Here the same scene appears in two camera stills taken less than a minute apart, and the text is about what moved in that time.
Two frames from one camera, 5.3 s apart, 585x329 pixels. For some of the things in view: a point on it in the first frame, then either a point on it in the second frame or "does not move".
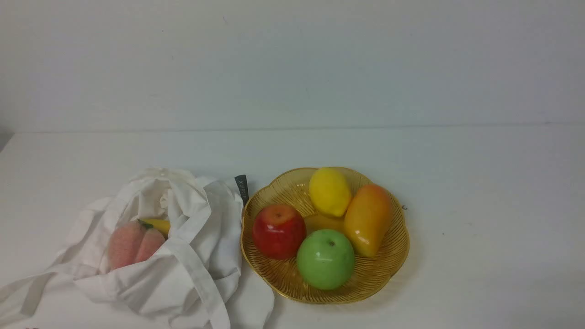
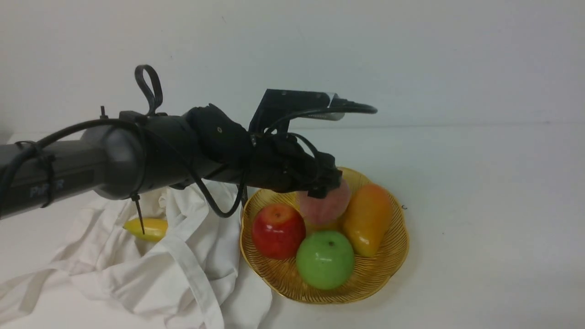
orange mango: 368,219 does not move
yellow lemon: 330,191 -> 337,225
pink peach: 133,242 -> 317,210
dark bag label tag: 242,181 does not move
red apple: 278,231 does not move
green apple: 325,260 does not move
